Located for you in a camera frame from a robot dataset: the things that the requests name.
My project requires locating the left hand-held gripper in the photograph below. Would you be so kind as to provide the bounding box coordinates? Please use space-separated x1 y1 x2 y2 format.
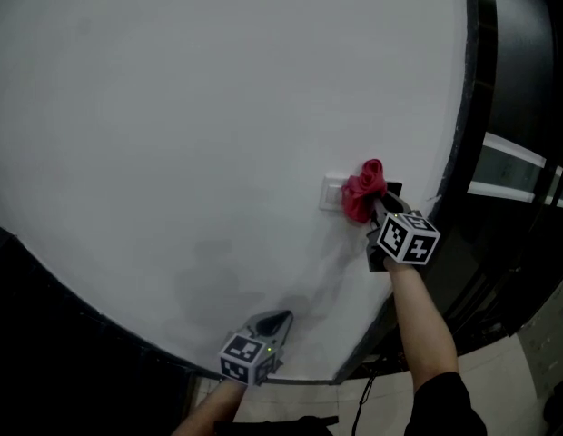
219 309 295 388

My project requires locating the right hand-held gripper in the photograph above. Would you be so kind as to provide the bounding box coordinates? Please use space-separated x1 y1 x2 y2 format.
365 193 441 273

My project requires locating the red cleaning cloth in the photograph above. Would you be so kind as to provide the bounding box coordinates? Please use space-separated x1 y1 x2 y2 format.
341 157 388 225

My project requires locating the white wall switch plate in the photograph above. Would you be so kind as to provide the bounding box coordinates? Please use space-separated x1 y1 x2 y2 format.
318 173 355 213

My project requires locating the person's left forearm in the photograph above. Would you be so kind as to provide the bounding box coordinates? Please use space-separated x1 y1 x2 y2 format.
172 379 249 436

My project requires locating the person's right forearm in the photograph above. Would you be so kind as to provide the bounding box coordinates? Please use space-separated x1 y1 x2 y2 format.
383 259 459 394

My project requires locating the glass door with frosted band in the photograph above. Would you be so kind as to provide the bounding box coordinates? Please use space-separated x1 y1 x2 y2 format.
444 132 563 335

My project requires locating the person's black top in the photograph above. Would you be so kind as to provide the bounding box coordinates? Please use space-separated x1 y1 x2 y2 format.
212 370 489 436

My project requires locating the black cable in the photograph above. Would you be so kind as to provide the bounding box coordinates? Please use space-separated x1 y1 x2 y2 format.
351 369 379 436

